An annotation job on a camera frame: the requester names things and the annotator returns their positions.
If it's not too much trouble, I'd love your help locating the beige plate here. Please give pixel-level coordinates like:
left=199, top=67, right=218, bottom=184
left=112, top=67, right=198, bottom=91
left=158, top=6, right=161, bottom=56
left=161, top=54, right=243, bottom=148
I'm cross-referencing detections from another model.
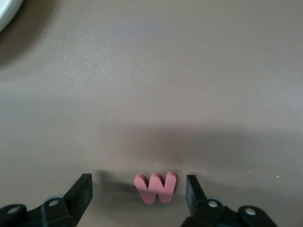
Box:
left=0, top=0, right=24, bottom=34

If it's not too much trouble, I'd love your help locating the pink foam letter w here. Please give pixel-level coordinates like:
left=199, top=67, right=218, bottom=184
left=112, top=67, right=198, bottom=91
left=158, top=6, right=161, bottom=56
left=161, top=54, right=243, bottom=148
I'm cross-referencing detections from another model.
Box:
left=134, top=172, right=178, bottom=205

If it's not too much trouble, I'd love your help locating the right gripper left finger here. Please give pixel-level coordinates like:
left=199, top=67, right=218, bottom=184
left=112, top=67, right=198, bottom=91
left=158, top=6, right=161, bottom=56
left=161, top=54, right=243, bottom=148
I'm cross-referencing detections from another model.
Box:
left=0, top=174, right=93, bottom=227

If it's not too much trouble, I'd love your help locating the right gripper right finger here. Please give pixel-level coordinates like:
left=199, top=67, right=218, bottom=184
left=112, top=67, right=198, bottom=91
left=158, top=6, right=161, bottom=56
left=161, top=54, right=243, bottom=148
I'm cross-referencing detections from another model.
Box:
left=181, top=175, right=279, bottom=227

